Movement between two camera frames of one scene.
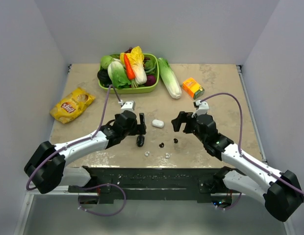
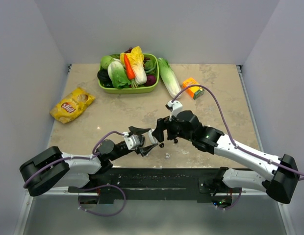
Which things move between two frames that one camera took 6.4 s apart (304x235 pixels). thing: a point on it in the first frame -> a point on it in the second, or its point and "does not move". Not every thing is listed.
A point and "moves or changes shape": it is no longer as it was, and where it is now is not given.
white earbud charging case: [158, 123] moves or changes shape
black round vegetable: [102, 75] does not move
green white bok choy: [117, 75] does not move
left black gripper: [139, 129] -> [144, 150]
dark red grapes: [129, 51] does not move
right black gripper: [183, 117] -> [162, 124]
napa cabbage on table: [170, 79] does not move
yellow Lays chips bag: [70, 106] does not move
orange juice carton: [195, 91] does not move
